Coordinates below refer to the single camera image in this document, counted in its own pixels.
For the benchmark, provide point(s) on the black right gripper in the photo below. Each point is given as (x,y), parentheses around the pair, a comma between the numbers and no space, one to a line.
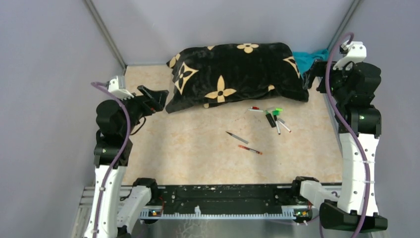
(318,68)

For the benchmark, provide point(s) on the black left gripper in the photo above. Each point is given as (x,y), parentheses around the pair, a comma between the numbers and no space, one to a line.
(142,105)

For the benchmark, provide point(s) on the black marker with green tip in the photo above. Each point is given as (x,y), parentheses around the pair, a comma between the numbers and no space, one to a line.
(270,119)

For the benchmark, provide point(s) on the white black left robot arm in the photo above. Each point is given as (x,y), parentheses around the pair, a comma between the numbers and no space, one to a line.
(116,119)

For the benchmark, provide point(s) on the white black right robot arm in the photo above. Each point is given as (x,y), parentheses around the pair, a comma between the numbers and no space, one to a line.
(355,208)

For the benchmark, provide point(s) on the white pen with red cap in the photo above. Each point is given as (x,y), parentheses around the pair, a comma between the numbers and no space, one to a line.
(256,109)

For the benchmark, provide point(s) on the grey checkered pen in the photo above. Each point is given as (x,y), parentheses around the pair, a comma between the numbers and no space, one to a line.
(237,137)

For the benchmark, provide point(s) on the red orange pen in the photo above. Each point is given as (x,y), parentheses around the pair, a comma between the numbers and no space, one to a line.
(249,149)

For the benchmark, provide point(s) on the teal cloth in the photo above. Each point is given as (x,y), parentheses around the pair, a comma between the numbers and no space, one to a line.
(305,60)

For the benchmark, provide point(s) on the clear highlighter with green cap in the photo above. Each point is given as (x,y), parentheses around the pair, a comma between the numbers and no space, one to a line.
(271,109)

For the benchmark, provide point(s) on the white marker with black cap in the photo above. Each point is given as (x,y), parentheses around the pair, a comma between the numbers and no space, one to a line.
(277,125)

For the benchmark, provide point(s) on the black pillow with beige flowers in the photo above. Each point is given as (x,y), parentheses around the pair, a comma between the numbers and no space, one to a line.
(211,76)

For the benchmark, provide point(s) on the white marker with red tip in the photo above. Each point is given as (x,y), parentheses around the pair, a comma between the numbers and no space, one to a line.
(284,125)

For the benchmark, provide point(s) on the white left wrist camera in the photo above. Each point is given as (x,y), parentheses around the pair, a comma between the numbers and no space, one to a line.
(116,86)

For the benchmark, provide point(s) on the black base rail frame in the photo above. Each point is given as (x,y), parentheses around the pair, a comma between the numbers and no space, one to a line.
(229,201)

